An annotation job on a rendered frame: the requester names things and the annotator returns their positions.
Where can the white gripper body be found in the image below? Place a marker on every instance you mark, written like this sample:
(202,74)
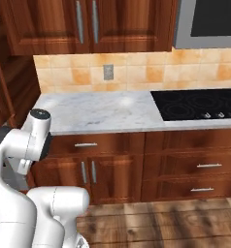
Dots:
(24,166)

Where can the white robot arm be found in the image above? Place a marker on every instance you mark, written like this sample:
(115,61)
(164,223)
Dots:
(14,210)

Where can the wooden base cabinet door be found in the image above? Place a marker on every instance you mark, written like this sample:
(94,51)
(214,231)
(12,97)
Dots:
(62,180)
(120,177)

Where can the tall wooden cabinet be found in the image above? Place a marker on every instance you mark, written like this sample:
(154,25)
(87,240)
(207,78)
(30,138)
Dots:
(10,80)

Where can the wide wooden drawer front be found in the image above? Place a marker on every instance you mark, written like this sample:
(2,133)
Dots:
(120,143)

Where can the plain wooden drawer front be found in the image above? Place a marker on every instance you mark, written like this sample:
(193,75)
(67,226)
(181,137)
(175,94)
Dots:
(191,139)

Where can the black glass hob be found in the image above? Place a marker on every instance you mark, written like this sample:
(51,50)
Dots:
(191,103)

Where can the silver microwave oven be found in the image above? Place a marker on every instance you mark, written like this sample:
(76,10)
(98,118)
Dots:
(185,32)

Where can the grey wall socket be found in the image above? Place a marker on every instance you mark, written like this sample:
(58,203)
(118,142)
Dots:
(108,72)

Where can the wooden wall cabinet door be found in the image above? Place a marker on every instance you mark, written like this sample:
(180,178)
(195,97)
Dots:
(133,25)
(39,25)

